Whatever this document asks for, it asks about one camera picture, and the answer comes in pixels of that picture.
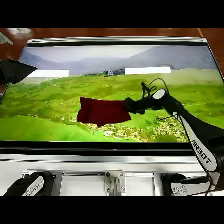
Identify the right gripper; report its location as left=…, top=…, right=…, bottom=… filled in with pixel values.
left=124, top=96, right=156, bottom=116

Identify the red garment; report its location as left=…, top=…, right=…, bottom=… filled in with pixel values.
left=76, top=96, right=132, bottom=128

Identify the black cable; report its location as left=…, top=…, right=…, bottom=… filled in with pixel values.
left=146, top=77, right=171, bottom=98

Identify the silver frame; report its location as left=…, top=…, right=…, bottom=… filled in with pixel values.
left=0, top=152, right=224, bottom=197

